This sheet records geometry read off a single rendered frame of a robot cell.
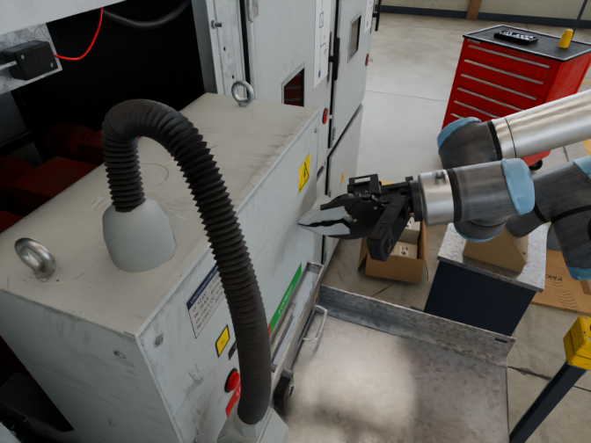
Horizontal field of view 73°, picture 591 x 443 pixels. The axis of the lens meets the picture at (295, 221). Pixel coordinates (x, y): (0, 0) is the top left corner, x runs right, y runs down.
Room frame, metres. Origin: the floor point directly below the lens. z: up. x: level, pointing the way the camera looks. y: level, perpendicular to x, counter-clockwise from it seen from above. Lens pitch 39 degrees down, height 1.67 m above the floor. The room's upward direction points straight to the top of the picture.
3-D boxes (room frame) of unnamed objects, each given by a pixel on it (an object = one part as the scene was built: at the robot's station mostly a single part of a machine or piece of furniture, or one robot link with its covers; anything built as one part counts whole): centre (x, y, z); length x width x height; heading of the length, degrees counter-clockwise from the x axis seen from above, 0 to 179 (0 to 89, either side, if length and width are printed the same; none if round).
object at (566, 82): (2.83, -1.56, 0.51); 0.70 x 0.48 x 1.03; 37
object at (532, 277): (1.03, -0.69, 0.74); 0.34 x 0.32 x 0.02; 152
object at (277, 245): (0.42, 0.04, 1.15); 0.48 x 0.01 x 0.48; 159
